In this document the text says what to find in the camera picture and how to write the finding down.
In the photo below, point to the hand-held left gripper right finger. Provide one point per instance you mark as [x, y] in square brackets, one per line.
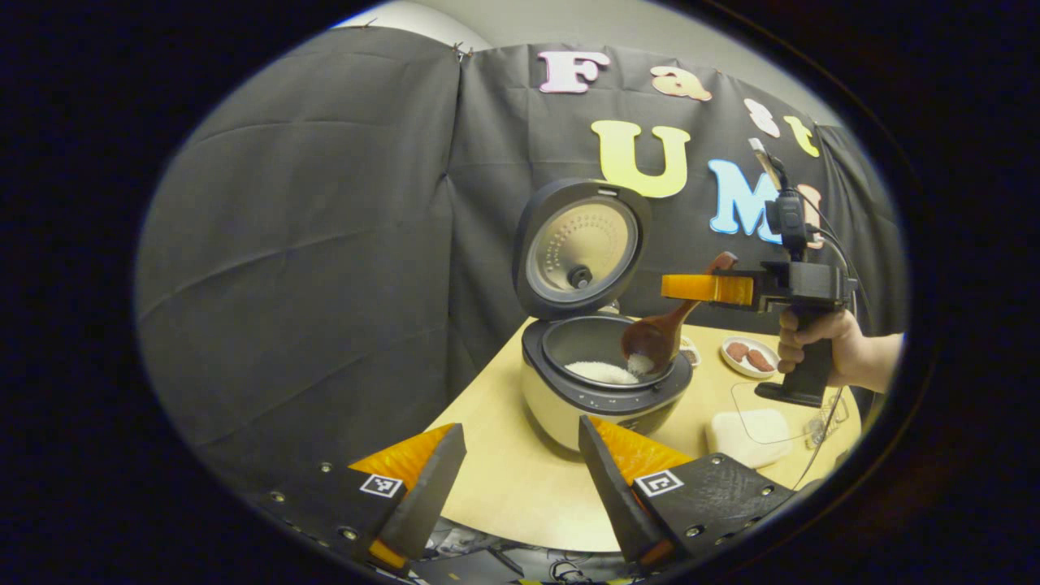
[613, 496]

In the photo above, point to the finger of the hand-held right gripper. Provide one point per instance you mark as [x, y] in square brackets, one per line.
[707, 289]

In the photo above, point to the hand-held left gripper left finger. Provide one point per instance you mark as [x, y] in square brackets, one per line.
[426, 504]

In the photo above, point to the dark brown wooden spoon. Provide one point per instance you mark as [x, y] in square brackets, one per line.
[654, 337]

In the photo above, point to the white rice heap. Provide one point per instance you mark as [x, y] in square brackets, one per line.
[601, 373]

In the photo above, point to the dark-lidded cream rice cooker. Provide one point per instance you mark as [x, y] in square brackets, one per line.
[581, 244]

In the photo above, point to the white square rice box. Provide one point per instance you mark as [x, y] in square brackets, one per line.
[747, 447]

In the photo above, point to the white divided bean dish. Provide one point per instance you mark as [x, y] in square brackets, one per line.
[691, 354]

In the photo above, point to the reddish brown meat piece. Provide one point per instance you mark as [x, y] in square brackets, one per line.
[760, 361]
[737, 352]

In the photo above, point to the round white plate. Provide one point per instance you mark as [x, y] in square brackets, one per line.
[735, 367]

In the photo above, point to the small square glass bowl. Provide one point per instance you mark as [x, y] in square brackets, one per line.
[825, 426]

